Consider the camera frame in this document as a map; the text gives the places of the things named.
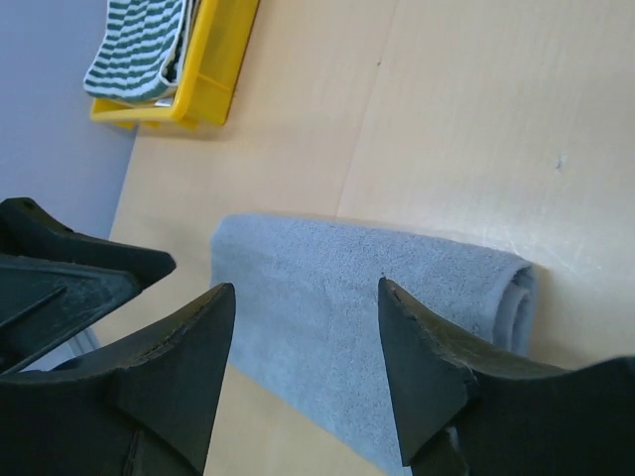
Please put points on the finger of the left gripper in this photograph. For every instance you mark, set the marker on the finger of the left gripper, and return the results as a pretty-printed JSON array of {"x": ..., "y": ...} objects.
[{"x": 56, "y": 282}]

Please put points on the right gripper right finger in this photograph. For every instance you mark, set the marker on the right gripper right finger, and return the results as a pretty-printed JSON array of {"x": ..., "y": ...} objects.
[{"x": 463, "y": 406}]

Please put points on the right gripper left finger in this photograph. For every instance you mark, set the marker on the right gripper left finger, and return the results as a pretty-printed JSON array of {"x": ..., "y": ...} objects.
[{"x": 142, "y": 405}]

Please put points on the black white striped towel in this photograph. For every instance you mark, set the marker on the black white striped towel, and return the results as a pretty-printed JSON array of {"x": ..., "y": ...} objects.
[{"x": 142, "y": 55}]

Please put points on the light grey cloth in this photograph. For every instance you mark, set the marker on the light grey cloth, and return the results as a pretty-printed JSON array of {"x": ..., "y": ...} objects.
[{"x": 306, "y": 325}]

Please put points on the yellow plastic tray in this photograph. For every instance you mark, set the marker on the yellow plastic tray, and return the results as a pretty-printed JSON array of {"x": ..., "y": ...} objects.
[{"x": 220, "y": 36}]

